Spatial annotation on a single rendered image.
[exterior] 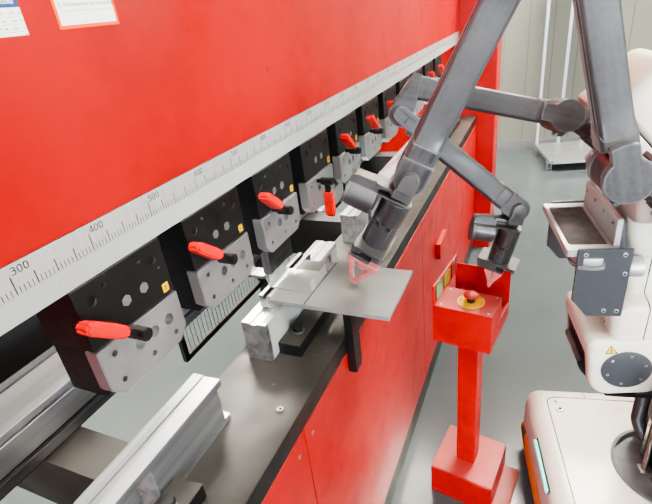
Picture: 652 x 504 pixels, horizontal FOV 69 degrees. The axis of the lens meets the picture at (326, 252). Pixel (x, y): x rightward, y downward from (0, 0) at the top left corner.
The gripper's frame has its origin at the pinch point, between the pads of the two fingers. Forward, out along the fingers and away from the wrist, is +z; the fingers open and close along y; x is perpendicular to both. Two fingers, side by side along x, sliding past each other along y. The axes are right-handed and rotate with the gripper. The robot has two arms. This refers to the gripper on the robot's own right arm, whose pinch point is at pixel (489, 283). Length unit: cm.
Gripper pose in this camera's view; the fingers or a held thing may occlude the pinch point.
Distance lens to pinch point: 142.7
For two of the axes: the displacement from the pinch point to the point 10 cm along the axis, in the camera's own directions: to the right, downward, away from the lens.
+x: -5.2, 4.6, -7.2
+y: -8.5, -3.6, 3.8
